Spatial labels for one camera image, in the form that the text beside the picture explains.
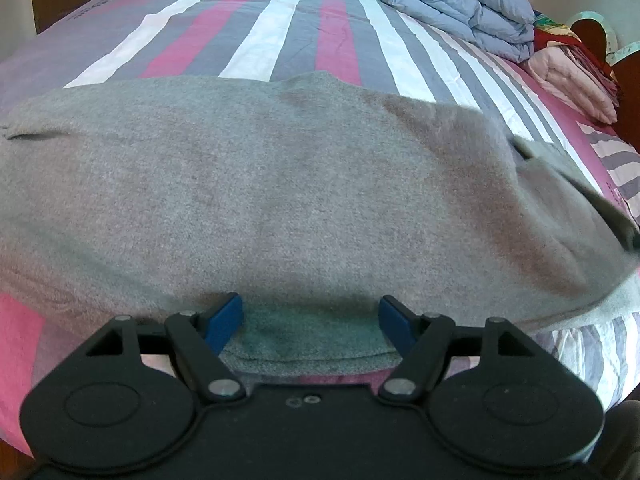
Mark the striped bed sheet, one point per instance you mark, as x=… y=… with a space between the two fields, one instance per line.
x=310 y=25

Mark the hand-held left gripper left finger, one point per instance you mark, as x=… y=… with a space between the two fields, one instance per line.
x=226 y=321

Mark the folded grey-blue quilt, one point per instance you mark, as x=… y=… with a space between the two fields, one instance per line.
x=460 y=5

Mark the grey sweater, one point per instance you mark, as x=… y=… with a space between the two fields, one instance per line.
x=280 y=185

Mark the wooden headboard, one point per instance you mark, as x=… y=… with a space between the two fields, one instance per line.
x=617 y=70

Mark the folded red cloth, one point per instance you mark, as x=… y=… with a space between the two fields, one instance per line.
x=575 y=42

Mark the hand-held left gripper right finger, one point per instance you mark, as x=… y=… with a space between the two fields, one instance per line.
x=396 y=324

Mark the folded pink blanket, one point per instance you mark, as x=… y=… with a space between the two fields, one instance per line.
x=575 y=82

